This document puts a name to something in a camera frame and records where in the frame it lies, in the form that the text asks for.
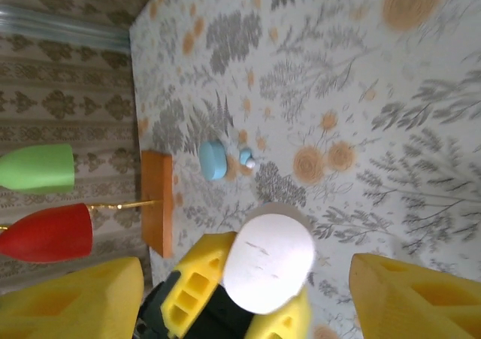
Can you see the red wine glass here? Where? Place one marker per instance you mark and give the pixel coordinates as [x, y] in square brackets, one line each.
[49, 235]

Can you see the orange wooden stand base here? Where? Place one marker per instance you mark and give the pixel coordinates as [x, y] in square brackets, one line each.
[157, 203]

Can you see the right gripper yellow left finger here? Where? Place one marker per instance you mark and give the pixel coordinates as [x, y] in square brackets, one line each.
[56, 309]

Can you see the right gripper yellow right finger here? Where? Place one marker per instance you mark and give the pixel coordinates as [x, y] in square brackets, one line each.
[413, 309]

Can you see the green wine glass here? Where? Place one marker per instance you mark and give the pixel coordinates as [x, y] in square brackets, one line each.
[37, 170]

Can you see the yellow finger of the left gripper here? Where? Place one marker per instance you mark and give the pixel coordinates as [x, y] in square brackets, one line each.
[285, 324]
[188, 297]

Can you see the aluminium frame post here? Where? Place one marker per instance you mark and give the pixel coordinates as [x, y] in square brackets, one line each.
[56, 27]

